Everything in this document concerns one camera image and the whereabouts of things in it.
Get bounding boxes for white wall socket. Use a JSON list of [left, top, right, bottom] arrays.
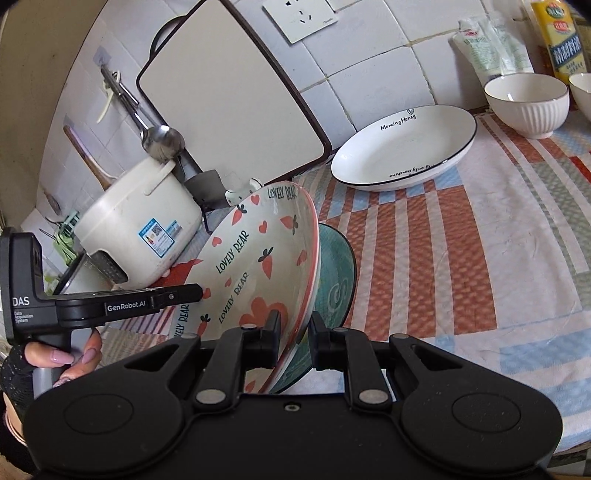
[[263, 0, 338, 45]]

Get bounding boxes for pink bunny Lovely Bear plate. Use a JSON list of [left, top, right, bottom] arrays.
[[169, 181, 321, 393]]

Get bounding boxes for wooden spatula hanging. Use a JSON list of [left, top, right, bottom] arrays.
[[63, 125, 117, 191]]

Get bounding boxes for white ribbed bowl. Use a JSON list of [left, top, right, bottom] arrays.
[[569, 73, 591, 121], [484, 73, 570, 139]]

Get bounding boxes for left hand pink nails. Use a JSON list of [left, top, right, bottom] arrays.
[[25, 329, 102, 387]]

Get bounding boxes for striped checkered tablecloth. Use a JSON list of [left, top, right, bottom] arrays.
[[102, 115, 590, 450]]

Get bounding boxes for cream plastic spoon hanging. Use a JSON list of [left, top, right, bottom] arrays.
[[96, 80, 114, 124]]

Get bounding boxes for white cutting board dark rim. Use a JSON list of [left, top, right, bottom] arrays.
[[136, 1, 332, 190]]

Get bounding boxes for cooking wine bottle yellow label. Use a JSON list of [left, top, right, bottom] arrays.
[[530, 0, 587, 85]]

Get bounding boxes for white Morning Honey plate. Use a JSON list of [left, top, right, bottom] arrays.
[[331, 105, 477, 192]]

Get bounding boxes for white rice cooker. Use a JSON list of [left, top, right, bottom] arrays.
[[74, 157, 202, 290]]

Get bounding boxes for white plastic seasoning bag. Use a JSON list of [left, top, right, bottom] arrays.
[[453, 12, 534, 86]]

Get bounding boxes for steel ladle hanging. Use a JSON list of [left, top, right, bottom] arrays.
[[100, 64, 185, 163]]

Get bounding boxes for teal egg plate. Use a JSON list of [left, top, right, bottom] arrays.
[[270, 224, 356, 394]]

